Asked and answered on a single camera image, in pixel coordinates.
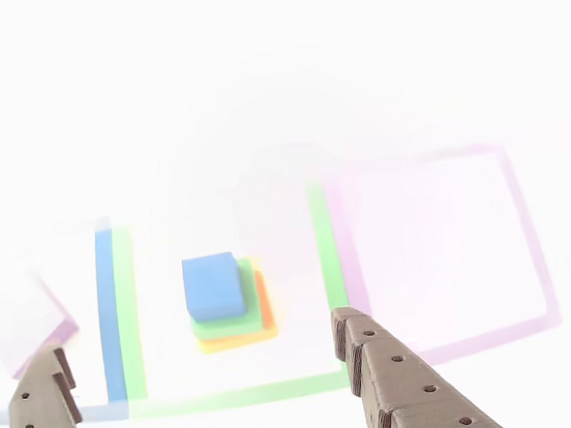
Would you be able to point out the green cube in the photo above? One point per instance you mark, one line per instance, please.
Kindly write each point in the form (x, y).
(250, 308)

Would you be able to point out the orange cube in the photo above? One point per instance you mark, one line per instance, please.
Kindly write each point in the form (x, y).
(267, 317)

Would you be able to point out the blue tape square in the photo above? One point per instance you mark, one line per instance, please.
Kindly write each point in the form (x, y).
(110, 322)

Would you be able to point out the large purple cube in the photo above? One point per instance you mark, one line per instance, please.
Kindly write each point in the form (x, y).
(20, 312)

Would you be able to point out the purple tape square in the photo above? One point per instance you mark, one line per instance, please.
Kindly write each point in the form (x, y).
(535, 257)

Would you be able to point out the small blue cube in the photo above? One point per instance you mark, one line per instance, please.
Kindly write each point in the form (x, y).
(212, 286)

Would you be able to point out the green tape square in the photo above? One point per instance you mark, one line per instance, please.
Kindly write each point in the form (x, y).
(129, 320)

